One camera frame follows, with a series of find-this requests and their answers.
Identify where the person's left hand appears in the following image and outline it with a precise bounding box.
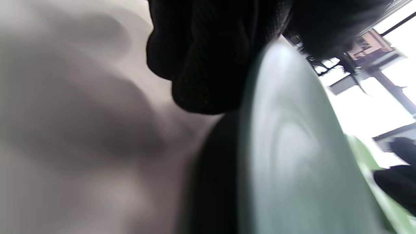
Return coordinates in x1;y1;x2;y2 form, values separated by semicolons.
146;0;392;115

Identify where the dark window frame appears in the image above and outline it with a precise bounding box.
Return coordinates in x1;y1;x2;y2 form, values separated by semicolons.
370;67;416;142

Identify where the green plate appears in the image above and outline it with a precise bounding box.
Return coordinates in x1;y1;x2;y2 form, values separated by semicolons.
346;135;416;234

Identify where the blue plate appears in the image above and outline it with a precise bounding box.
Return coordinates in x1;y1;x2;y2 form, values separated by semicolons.
182;36;394;234

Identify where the person's right hand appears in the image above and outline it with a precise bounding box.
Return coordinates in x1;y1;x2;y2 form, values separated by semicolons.
373;164;416;216

